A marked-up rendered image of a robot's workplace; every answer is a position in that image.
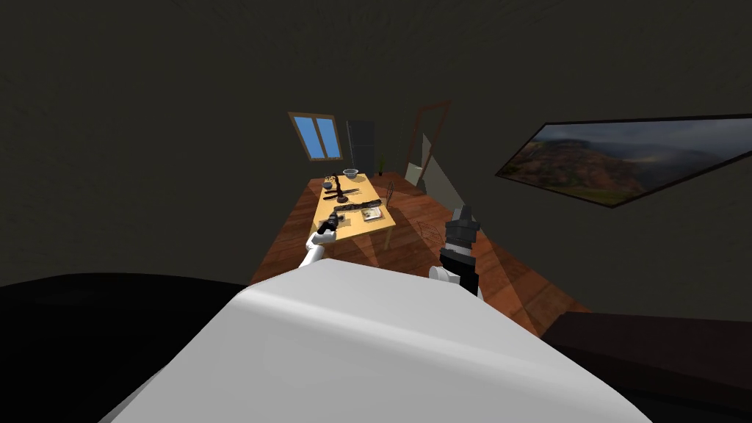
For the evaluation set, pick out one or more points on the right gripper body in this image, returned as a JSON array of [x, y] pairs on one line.
[[463, 223]]

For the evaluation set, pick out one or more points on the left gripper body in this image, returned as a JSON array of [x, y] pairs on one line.
[[331, 224]]

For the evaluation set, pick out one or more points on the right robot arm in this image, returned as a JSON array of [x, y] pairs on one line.
[[459, 264]]

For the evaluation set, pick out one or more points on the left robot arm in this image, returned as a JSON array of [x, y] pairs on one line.
[[316, 247]]

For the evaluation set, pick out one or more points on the yellow wooden table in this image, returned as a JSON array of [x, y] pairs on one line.
[[352, 220]]

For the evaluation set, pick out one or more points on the dark grey refrigerator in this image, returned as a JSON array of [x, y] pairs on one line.
[[361, 147]]

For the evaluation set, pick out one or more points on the brown framed door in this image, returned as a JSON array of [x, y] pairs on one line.
[[427, 141]]

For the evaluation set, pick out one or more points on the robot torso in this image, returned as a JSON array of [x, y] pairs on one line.
[[376, 352]]

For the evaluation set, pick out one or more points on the blue window with wooden frame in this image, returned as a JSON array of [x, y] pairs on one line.
[[317, 137]]

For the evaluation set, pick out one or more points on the landscape picture in dark frame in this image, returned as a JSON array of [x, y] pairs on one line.
[[623, 158]]

